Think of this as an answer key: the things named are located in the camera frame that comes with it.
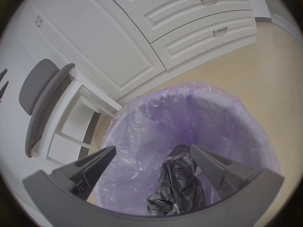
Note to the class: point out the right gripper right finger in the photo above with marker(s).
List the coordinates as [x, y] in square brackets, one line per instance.
[217, 169]

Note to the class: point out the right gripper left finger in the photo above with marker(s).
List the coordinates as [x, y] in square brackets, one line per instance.
[90, 167]

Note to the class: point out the purple plastic bag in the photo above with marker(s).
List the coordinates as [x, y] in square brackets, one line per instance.
[132, 131]

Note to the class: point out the white wardrobe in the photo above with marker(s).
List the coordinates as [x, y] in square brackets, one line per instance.
[94, 32]

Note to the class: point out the white chair dark grey seat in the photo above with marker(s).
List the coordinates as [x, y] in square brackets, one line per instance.
[40, 84]

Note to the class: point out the black plastic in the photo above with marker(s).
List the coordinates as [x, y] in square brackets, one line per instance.
[180, 185]

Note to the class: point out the white trash bin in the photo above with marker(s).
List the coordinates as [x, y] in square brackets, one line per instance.
[246, 131]

